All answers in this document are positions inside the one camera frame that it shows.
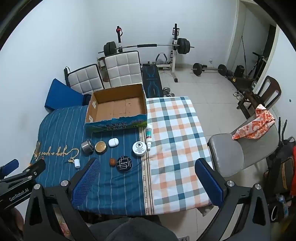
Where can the white earbud case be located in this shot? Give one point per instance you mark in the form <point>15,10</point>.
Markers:
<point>113,142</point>

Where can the gold round tin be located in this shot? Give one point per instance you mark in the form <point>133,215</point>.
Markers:
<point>101,147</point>

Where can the long barbell with black plates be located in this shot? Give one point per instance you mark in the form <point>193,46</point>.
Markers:
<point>148,44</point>

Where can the cardboard box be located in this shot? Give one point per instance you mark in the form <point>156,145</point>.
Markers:
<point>116,109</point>

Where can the pair of white shoes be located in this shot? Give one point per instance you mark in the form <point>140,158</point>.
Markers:
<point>238,95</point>

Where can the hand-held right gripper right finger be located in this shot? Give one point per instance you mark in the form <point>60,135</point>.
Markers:
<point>208,182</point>

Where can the small white bottle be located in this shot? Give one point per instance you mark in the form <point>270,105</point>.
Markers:
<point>77,163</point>

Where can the grey padded chair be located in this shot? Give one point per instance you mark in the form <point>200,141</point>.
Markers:
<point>226,153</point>

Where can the silver metal tin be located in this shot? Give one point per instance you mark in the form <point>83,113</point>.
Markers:
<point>87,146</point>

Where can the black weight bench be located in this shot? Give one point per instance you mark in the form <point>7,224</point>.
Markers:
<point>151,80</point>

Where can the blue striped blanket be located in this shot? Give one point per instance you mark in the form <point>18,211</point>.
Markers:
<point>111,185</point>

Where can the orange patterned cloth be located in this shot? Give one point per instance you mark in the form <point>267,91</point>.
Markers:
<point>256,125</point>

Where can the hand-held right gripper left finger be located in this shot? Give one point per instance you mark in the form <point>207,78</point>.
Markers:
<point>86,180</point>

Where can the blue foam mat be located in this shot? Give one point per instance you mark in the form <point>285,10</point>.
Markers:
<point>62,95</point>

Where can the black scooter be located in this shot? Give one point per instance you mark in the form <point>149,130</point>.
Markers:
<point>255,66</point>

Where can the small brown walnut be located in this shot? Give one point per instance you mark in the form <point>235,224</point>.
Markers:
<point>112,161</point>

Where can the plaid blanket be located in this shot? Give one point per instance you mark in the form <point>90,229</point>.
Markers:
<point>175,148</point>

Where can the black round compact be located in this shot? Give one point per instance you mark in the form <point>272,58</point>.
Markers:
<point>124,164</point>

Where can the white spray bottle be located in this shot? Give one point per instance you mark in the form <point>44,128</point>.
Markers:
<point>148,136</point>

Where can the white quilted chair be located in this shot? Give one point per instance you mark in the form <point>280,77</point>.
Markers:
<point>122,69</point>
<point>84,78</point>

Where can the white round jar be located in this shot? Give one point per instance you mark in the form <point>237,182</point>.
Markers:
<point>139,148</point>

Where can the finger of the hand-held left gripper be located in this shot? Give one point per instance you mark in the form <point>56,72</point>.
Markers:
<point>34,169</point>
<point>10,165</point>

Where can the black speaker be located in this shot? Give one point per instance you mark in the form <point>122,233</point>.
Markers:
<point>239,70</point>

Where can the short barbell with black plates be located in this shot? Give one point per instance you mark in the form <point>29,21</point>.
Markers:
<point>209,68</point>

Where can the dark wooden chair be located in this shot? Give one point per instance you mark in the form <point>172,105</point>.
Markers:
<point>269,90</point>

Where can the person's dark clothing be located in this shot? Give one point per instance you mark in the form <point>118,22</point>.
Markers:
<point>131,229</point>

